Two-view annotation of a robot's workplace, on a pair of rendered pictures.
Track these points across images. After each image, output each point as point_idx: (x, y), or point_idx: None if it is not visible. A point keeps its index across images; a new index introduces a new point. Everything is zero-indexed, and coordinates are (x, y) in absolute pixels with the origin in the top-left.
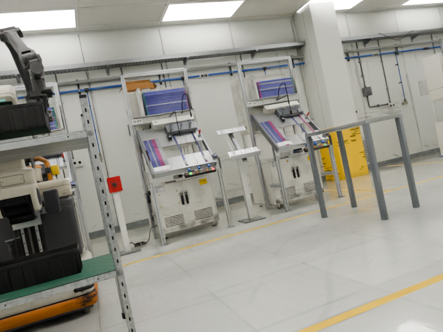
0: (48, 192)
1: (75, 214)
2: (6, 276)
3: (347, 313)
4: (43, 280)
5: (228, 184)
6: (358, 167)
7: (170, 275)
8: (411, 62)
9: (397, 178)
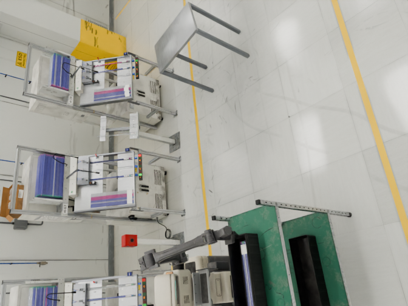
0: (218, 266)
1: (218, 255)
2: (319, 275)
3: (367, 106)
4: (319, 257)
5: (96, 153)
6: (119, 42)
7: (253, 203)
8: None
9: (161, 22)
